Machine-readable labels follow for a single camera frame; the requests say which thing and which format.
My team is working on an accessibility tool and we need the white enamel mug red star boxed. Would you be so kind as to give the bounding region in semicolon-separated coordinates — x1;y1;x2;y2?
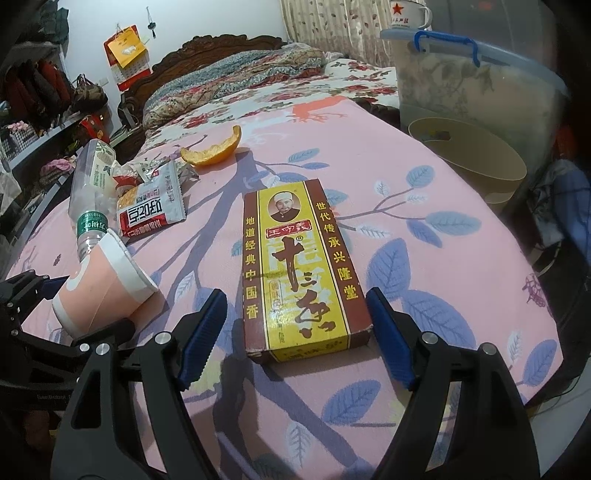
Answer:
390;0;432;29

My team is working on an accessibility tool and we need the pink printed blanket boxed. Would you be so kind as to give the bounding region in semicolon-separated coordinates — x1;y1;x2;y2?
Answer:
0;97;566;480

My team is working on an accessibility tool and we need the beige waste bin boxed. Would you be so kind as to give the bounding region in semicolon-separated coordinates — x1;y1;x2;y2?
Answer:
407;117;528;206

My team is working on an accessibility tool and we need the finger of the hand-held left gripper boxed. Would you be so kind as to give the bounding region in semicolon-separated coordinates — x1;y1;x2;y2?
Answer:
0;271;63;324
18;318;137;354

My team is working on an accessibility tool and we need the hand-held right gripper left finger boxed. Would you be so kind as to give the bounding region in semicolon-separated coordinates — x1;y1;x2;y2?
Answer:
50;288;228;480

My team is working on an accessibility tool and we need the leaf patterned curtain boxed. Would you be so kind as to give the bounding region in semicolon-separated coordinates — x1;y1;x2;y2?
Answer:
279;0;393;65

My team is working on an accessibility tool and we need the folded patchwork quilt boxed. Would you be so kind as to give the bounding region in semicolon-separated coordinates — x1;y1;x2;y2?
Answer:
142;46;331;127

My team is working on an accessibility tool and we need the pink paper cup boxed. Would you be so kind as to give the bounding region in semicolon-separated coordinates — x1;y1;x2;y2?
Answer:
52;229;158;337

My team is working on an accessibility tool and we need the red white snack packet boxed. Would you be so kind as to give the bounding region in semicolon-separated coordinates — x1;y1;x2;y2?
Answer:
115;161;187;238

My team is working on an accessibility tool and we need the floral bedsheet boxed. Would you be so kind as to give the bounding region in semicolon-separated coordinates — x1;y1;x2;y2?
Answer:
139;58;400;160

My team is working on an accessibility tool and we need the orange peel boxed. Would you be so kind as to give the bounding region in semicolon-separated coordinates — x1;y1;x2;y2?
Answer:
180;124;242;167

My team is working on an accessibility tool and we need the brown handbag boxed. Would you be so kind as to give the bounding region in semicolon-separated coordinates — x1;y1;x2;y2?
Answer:
71;76;109;114

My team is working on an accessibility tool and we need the yellow brown spice box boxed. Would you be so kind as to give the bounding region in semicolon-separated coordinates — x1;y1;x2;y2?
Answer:
242;178;372;363

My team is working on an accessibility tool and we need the carved wooden bed headboard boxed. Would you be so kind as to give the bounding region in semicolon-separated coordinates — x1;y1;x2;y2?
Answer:
121;37;287;112

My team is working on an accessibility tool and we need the red yellow wall calendar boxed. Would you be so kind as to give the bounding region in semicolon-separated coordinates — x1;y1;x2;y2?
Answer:
104;25;151;90

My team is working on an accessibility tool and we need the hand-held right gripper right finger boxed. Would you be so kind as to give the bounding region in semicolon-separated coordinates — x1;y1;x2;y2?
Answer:
365;286;546;480

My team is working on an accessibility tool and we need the dark blue clothing pile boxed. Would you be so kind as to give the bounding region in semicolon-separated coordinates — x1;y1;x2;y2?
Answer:
531;157;591;259

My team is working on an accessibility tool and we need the clear storage box blue clip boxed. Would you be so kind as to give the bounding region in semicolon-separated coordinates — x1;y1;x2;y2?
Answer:
379;28;570;176

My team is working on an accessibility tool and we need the clear plastic bottle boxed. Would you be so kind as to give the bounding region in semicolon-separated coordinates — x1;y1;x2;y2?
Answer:
68;140;118;264

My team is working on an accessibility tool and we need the red gift bag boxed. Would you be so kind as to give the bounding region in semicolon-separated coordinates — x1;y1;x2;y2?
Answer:
81;113;112;144

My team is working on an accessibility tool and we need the white silver-lined snack packet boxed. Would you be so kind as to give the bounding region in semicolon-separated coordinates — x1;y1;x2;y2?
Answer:
134;159;200;185

